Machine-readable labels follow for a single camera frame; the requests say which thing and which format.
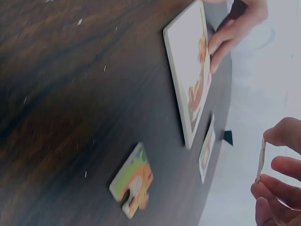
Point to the person's left hand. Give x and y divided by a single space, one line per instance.
249 16

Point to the person's right hand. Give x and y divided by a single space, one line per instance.
288 188

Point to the person's left fingers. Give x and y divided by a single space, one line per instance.
219 44

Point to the white wooden puzzle board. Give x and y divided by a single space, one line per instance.
185 63

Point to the thin wooden puzzle piece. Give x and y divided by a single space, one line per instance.
261 160

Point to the white-edged orange puzzle piece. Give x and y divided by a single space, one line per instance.
207 153

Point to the green and orange puzzle piece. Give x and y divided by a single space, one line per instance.
135 181

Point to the small black bracket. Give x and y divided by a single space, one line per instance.
227 137

